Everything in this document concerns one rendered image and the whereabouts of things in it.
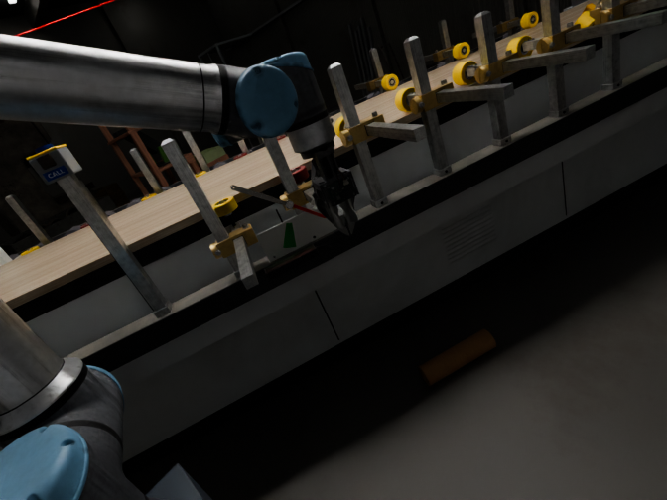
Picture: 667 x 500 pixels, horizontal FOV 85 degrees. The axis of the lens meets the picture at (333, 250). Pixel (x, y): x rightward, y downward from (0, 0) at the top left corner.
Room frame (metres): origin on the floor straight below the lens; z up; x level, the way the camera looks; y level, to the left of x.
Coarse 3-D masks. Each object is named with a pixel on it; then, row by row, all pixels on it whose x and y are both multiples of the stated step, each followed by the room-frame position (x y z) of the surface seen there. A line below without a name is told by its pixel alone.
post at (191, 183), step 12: (168, 144) 1.03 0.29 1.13; (168, 156) 1.03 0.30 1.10; (180, 156) 1.03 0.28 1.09; (180, 168) 1.03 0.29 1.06; (192, 180) 1.03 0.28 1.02; (192, 192) 1.03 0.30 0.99; (204, 204) 1.03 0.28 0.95; (204, 216) 1.03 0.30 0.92; (216, 216) 1.03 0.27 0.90; (216, 228) 1.03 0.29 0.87; (216, 240) 1.03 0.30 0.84
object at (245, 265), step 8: (240, 240) 1.00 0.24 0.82; (240, 248) 0.94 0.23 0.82; (240, 256) 0.88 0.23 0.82; (248, 256) 0.87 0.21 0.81; (240, 264) 0.83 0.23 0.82; (248, 264) 0.81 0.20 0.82; (240, 272) 0.78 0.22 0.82; (248, 272) 0.77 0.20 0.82; (248, 280) 0.75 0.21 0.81; (256, 280) 0.75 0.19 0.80; (248, 288) 0.75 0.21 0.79
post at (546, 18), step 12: (540, 0) 1.25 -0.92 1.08; (552, 0) 1.22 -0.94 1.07; (552, 12) 1.22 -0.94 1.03; (552, 24) 1.22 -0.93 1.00; (552, 72) 1.23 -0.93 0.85; (552, 84) 1.23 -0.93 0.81; (564, 84) 1.22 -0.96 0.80; (552, 96) 1.24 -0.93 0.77; (564, 96) 1.22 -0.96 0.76; (552, 108) 1.24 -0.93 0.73
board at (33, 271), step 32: (640, 0) 1.60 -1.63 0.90; (448, 64) 2.16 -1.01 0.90; (384, 96) 1.98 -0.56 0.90; (256, 160) 1.71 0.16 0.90; (288, 160) 1.40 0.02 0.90; (224, 192) 1.31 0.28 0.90; (128, 224) 1.48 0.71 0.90; (160, 224) 1.24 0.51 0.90; (32, 256) 1.69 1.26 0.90; (64, 256) 1.39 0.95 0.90; (96, 256) 1.17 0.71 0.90; (0, 288) 1.31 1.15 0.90; (32, 288) 1.12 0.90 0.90
